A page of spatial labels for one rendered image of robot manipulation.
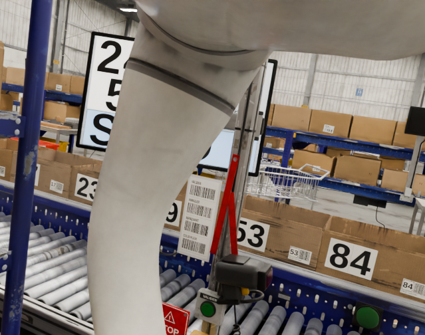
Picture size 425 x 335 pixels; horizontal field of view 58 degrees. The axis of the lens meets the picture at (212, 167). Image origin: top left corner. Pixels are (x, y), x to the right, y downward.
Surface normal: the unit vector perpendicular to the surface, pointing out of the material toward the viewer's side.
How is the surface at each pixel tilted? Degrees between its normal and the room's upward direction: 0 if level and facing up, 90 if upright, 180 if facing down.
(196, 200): 90
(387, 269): 91
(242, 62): 156
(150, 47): 84
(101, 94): 86
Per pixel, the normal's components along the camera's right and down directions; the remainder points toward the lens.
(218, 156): -0.04, 0.06
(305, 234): -0.37, 0.07
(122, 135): -0.58, -0.03
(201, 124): 0.54, 0.51
